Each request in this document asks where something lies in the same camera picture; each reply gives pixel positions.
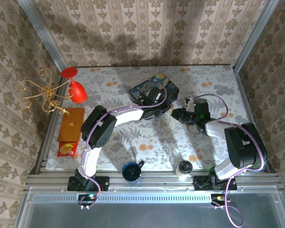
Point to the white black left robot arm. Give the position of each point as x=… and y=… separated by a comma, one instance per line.
x=99, y=128

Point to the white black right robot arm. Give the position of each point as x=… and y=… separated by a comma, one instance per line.
x=240, y=147

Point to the starry night painted tin box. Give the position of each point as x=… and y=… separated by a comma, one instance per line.
x=164, y=83

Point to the floral patterned table cover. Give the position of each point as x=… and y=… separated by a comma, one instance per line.
x=156, y=147

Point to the glass jar with black lid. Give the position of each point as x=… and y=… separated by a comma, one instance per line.
x=185, y=166

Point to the dark blue mug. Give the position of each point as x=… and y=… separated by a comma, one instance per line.
x=131, y=172

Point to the red plastic wine glass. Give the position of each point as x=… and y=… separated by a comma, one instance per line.
x=77, y=91

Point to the brown wooden board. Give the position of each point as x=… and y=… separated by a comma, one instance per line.
x=70, y=133

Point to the red snack packet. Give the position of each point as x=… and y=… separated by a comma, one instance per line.
x=66, y=148

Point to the grey metal cabinet top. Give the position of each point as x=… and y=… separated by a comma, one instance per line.
x=145, y=213

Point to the small electronics board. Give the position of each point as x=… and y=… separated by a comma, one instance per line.
x=88, y=198

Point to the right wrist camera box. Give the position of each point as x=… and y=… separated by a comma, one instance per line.
x=190, y=105

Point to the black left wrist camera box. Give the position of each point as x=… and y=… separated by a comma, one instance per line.
x=154, y=95

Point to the aluminium front rail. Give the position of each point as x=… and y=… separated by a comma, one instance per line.
x=156, y=180

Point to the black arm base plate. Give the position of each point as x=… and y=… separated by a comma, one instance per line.
x=102, y=183
x=200, y=184

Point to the aluminium frame post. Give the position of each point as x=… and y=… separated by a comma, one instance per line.
x=251, y=33
x=40, y=31

